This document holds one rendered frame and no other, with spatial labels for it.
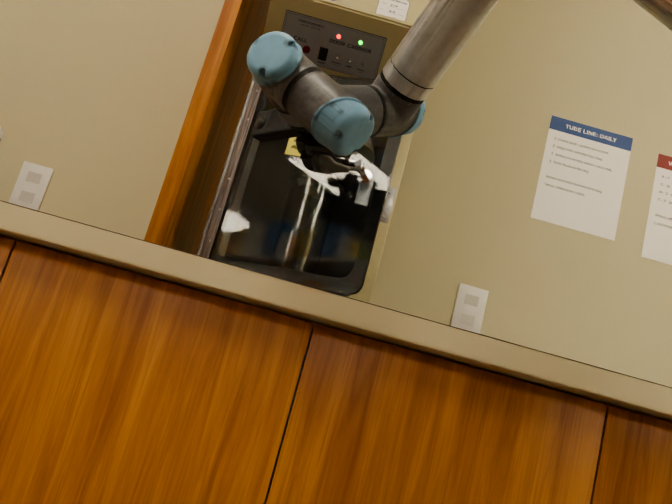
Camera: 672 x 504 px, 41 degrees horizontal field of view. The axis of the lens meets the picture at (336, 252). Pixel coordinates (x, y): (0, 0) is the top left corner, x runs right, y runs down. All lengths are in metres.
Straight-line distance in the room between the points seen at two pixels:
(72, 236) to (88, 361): 0.18
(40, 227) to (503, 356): 0.69
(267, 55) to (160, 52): 1.03
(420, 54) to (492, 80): 1.06
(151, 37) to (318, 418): 1.24
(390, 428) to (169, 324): 0.35
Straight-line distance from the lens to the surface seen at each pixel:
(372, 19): 1.68
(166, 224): 1.54
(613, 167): 2.30
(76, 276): 1.34
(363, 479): 1.30
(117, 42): 2.27
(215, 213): 1.62
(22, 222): 1.35
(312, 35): 1.70
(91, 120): 2.19
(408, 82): 1.26
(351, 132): 1.18
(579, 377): 1.35
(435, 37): 1.23
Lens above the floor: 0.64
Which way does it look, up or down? 16 degrees up
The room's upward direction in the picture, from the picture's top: 15 degrees clockwise
